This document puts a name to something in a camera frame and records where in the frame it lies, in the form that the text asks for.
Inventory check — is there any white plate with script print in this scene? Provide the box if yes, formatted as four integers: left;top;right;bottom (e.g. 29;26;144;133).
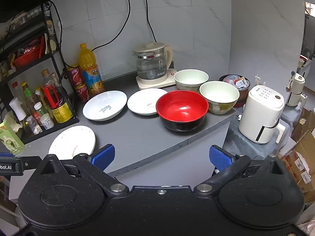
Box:
82;90;128;122

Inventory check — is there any white air fryer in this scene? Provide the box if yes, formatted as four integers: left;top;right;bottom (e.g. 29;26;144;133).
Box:
238;85;286;144

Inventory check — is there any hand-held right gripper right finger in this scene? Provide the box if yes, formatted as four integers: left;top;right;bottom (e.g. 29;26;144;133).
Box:
193;145;283;195

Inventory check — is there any green cardboard box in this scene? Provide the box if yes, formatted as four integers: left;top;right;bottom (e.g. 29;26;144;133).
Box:
0;120;25;156

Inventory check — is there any clear bottle with red cap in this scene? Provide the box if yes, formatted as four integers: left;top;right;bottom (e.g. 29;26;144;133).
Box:
11;81;25;104

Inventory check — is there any pile of small packets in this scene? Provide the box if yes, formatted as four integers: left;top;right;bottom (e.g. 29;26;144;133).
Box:
223;76;248;89

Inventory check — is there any bottle with tall white cap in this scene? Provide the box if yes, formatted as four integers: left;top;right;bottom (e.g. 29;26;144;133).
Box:
9;97;33;137

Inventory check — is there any white jar with label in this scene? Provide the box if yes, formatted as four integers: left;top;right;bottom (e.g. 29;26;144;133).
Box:
39;113;55;130

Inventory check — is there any dark red round container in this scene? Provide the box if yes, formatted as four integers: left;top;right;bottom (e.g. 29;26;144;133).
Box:
219;74;251;108

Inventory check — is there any orange juice bottle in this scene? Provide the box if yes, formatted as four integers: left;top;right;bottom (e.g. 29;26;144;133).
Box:
79;43;105;98

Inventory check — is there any brown cardboard box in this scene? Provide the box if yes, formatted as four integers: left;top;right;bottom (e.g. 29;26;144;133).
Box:
293;130;315;168
292;108;315;140

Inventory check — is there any cream kettle base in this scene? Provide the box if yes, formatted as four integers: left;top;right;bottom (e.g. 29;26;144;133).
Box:
136;67;179;90

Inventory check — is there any white plate with flower print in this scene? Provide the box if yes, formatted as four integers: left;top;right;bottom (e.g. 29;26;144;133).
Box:
48;125;96;161

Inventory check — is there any red plastic basket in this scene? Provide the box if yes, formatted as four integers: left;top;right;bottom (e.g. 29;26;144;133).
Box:
12;45;42;69

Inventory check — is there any black power cable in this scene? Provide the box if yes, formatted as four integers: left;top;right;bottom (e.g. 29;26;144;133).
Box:
141;0;157;43
92;0;132;53

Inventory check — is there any green bottle with yellow cap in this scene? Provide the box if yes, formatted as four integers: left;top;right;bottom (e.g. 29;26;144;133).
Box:
20;81;40;111

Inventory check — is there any red drink can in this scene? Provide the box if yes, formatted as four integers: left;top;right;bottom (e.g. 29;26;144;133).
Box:
67;65;85;86
74;84;90;103

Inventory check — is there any oil bottle with red handle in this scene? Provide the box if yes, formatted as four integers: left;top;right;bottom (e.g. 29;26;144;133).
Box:
41;69;74;124

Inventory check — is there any clear shaker with silver cap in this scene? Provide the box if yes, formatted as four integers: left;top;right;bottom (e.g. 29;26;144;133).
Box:
26;115;43;136

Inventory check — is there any small white plate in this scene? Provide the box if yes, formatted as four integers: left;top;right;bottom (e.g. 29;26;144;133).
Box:
127;88;169;116

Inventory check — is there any cream crumpled paper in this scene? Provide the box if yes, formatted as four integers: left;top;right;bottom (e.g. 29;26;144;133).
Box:
5;111;24;132

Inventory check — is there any white small appliance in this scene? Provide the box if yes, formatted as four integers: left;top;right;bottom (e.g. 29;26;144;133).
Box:
287;72;308;107

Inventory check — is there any green bottle with white cap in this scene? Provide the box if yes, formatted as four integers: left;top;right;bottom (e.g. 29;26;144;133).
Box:
33;101;50;118

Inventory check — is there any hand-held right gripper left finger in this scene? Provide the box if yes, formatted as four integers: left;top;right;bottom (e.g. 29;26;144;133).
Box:
39;144;130;193

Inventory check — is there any cardboard box with white labels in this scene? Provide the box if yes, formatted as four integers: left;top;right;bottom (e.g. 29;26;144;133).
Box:
278;150;315;193

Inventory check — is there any red and black bowl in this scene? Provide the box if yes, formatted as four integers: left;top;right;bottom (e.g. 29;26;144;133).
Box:
156;90;209;132

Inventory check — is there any black tray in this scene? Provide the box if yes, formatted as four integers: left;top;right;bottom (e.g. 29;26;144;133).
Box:
0;1;80;144

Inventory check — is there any cream bowl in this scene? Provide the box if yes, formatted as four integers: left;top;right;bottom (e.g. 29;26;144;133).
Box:
199;81;240;115
174;69;209;93

